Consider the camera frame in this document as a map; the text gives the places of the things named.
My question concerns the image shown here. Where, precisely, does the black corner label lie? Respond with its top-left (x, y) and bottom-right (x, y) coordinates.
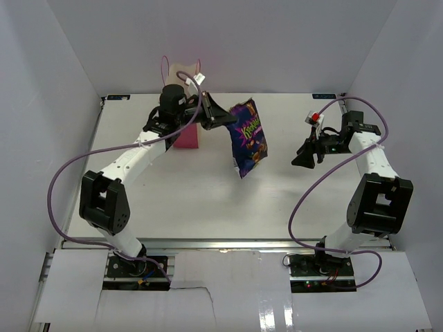
top-left (106, 94), bottom-right (131, 101)
top-left (311, 93), bottom-right (336, 100)

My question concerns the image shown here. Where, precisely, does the aluminium table edge rail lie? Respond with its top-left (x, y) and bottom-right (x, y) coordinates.
top-left (62, 239), bottom-right (392, 251)

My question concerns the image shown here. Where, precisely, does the purple nut snack bag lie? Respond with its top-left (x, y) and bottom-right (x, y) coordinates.
top-left (226, 98), bottom-right (269, 178)

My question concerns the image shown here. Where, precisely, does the pink paper gift bag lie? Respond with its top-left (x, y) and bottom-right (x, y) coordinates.
top-left (161, 55), bottom-right (204, 149)

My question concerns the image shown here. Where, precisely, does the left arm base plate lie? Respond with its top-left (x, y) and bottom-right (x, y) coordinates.
top-left (102, 256), bottom-right (170, 291)

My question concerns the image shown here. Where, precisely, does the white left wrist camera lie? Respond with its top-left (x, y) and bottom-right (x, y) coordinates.
top-left (185, 73), bottom-right (206, 88)

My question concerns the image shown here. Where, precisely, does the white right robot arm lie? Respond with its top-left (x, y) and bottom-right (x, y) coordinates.
top-left (291, 111), bottom-right (413, 276)

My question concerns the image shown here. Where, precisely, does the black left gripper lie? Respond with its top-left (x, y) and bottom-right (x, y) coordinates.
top-left (174, 91), bottom-right (235, 130)

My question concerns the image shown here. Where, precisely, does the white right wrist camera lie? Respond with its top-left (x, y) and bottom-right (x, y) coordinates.
top-left (305, 111), bottom-right (324, 130)

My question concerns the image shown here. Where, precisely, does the black corner label left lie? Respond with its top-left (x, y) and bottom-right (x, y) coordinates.
top-left (106, 94), bottom-right (131, 101)

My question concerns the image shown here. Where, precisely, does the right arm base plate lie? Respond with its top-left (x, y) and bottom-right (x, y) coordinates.
top-left (282, 253), bottom-right (356, 294)

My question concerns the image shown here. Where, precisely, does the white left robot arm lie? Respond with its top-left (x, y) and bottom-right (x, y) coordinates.
top-left (79, 84), bottom-right (237, 276)

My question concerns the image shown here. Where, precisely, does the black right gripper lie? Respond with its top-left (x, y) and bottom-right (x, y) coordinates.
top-left (292, 127), bottom-right (352, 169)

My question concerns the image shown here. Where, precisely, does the black corner label right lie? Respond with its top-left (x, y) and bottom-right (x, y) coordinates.
top-left (311, 93), bottom-right (336, 100)

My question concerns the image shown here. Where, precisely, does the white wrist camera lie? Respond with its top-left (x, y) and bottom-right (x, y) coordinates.
top-left (185, 73), bottom-right (206, 88)
top-left (305, 111), bottom-right (324, 130)

